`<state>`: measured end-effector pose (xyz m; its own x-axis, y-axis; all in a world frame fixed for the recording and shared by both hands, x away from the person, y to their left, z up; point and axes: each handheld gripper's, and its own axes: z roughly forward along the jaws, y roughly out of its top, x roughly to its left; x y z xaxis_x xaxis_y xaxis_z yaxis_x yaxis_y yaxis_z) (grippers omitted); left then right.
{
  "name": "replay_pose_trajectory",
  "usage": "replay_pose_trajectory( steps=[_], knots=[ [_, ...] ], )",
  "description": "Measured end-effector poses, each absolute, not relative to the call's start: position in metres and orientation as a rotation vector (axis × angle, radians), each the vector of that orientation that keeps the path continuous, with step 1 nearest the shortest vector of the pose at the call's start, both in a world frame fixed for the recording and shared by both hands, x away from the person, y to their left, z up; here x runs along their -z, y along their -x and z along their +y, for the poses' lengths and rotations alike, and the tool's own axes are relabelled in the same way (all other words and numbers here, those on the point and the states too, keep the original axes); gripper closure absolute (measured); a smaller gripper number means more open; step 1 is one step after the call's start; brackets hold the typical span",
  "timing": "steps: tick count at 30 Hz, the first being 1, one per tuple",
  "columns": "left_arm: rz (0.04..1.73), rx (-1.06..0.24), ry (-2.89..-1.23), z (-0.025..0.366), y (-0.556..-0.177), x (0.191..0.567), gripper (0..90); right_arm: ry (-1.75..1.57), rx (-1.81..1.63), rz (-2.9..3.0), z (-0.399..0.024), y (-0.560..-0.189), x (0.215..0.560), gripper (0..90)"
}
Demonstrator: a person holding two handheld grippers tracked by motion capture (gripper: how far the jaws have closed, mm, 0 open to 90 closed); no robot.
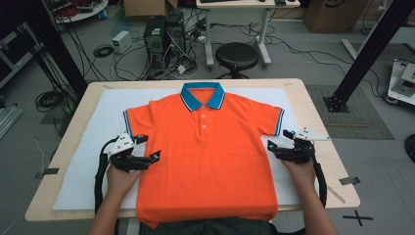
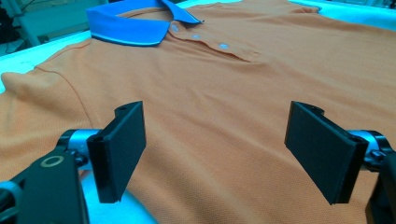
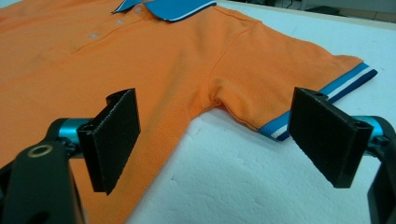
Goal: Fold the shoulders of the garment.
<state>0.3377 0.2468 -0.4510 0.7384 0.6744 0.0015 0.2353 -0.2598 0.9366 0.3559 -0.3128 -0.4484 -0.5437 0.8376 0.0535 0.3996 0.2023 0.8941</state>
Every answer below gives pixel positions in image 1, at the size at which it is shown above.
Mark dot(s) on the white metal device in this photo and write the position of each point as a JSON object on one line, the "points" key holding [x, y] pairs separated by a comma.
{"points": [[403, 81]]}

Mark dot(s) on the white desk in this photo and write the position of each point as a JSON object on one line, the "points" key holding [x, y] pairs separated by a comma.
{"points": [[248, 4]]}

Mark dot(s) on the person's right hand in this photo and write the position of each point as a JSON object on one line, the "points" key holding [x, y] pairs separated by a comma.
{"points": [[303, 174]]}

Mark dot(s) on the black tape cross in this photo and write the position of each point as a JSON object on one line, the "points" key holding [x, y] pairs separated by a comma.
{"points": [[358, 217]]}

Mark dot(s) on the large cardboard box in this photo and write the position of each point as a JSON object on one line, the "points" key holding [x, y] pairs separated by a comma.
{"points": [[336, 14]]}

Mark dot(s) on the black computer tower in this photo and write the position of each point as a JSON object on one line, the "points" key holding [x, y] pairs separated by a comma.
{"points": [[154, 39]]}

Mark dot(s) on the small cardboard box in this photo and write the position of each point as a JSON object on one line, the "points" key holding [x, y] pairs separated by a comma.
{"points": [[147, 7]]}

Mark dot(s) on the black aluminium frame post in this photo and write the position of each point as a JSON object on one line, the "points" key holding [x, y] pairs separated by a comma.
{"points": [[368, 52], [55, 42]]}

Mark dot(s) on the person's left hand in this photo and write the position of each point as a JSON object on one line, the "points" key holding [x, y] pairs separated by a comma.
{"points": [[120, 181]]}

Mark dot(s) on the orange polo shirt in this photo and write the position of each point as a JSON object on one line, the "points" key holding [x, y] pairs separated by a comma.
{"points": [[208, 163]]}

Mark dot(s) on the black round stool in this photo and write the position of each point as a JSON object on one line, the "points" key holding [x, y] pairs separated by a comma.
{"points": [[237, 55]]}

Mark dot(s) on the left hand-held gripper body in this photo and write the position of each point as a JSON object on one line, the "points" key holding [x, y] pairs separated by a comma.
{"points": [[122, 145]]}

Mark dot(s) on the grey floor mat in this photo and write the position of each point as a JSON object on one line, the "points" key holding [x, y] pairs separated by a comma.
{"points": [[359, 117]]}

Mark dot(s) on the white power adapter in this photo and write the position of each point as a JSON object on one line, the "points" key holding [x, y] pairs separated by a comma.
{"points": [[181, 69]]}

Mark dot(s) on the grey tape strip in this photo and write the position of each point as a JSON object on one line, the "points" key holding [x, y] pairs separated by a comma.
{"points": [[47, 172], [349, 180]]}

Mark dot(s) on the silver metal profile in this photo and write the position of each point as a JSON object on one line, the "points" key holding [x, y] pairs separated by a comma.
{"points": [[8, 119]]}

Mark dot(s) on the thin wooden stick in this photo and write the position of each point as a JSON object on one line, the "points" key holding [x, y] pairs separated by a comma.
{"points": [[336, 194]]}

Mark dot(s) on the white foam mat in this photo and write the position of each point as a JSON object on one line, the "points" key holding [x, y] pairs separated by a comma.
{"points": [[98, 156]]}

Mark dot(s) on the small white box device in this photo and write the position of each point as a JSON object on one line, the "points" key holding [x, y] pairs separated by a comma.
{"points": [[121, 41]]}

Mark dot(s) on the round white table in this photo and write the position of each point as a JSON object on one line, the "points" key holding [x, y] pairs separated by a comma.
{"points": [[81, 13]]}

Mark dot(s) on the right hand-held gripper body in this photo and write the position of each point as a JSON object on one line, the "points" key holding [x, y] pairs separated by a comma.
{"points": [[298, 153]]}

